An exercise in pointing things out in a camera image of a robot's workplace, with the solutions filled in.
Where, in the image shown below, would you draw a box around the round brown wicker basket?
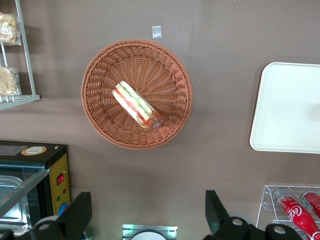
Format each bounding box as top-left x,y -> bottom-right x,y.
80,38 -> 194,151

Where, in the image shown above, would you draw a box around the red cola bottle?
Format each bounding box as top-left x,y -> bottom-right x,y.
300,190 -> 320,219
273,188 -> 320,240

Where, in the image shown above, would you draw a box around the grey wire shelf rack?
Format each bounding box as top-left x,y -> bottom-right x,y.
0,0 -> 41,111

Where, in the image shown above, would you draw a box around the black food warmer yellow panel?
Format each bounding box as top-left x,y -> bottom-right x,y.
0,140 -> 72,240

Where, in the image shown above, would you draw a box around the cream rectangular plastic tray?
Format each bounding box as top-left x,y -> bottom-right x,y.
249,61 -> 320,155

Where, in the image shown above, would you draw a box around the clear acrylic bottle rack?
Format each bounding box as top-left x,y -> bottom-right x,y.
255,184 -> 320,240

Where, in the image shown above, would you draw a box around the sandwich with tomato lettuce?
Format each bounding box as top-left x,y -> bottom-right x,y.
111,80 -> 164,130

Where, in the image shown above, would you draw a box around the clear bag of fried snacks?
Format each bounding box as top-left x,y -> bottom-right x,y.
0,11 -> 22,47
0,66 -> 23,97

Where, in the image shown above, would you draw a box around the metal base plate green lights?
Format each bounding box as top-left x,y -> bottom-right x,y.
122,223 -> 179,240

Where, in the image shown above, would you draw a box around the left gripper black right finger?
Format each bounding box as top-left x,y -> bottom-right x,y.
203,190 -> 266,240

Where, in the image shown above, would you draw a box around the small clear tape piece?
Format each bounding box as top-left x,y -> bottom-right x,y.
151,25 -> 163,39

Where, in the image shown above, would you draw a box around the steel pan inside warmer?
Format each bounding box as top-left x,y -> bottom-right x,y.
0,174 -> 32,235

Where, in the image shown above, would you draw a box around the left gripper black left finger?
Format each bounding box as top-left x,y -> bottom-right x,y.
29,191 -> 93,240

